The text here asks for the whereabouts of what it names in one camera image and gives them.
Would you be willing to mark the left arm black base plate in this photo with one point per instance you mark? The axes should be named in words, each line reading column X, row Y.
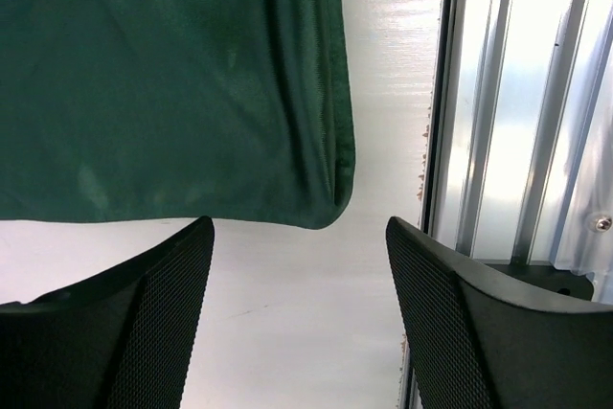
column 545, row 276

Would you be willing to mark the green cloth napkin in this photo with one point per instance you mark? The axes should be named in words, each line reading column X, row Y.
column 118, row 110

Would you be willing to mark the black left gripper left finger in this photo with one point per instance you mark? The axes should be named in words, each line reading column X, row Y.
column 120, row 339

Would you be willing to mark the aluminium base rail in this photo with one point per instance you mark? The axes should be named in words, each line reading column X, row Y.
column 520, row 165

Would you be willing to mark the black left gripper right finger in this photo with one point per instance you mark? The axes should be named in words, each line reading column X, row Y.
column 479, row 338

